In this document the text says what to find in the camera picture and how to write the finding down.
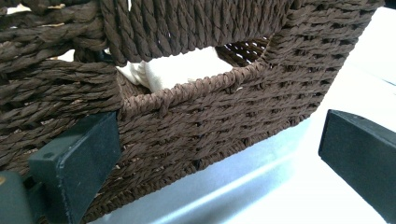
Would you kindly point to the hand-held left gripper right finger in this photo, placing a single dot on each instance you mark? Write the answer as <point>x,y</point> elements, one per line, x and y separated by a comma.
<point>361,155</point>

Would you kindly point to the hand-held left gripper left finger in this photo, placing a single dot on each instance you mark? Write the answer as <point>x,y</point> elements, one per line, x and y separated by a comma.
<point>77,161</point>

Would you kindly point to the cream cloth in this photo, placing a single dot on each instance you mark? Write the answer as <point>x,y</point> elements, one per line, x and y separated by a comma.
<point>177,70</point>

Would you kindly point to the brown woven basket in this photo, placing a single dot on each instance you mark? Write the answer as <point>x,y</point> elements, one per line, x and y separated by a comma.
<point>218,124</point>

